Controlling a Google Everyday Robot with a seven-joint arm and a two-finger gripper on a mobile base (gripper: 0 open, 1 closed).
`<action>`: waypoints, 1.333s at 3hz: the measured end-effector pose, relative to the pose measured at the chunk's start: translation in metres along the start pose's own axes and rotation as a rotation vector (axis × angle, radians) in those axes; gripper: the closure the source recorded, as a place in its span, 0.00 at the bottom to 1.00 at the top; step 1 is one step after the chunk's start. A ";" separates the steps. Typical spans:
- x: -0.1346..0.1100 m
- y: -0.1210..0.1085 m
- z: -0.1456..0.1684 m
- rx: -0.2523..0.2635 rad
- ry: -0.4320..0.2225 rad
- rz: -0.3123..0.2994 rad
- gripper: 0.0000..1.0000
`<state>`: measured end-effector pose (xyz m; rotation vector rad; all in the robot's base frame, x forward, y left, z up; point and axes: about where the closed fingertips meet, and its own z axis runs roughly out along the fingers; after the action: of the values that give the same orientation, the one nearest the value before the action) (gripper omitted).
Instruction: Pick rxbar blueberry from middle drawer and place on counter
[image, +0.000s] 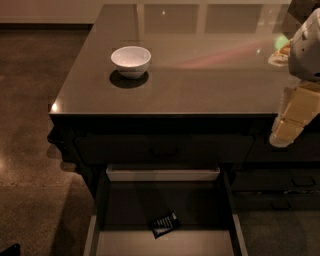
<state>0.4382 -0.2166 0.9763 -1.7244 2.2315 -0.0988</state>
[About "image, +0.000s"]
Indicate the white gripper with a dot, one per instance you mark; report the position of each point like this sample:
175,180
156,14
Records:
306,53

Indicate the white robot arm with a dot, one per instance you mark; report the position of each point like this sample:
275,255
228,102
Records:
301,55

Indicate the black object floor corner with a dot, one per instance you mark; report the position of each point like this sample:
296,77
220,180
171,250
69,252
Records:
13,250

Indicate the right side drawer front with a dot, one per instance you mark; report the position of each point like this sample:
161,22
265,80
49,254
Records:
280,180

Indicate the white ceramic bowl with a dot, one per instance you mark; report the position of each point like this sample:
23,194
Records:
131,61

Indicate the dark blue rxbar wrapper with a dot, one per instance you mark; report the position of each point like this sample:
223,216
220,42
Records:
164,225

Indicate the dark top drawer front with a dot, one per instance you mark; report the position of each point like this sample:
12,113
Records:
203,150

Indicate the open middle drawer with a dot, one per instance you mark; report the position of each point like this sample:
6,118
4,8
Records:
120,224

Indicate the black drawer handle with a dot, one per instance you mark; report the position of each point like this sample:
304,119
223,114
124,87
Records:
164,154

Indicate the dark cabinet counter unit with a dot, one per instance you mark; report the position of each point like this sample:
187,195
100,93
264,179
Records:
208,74

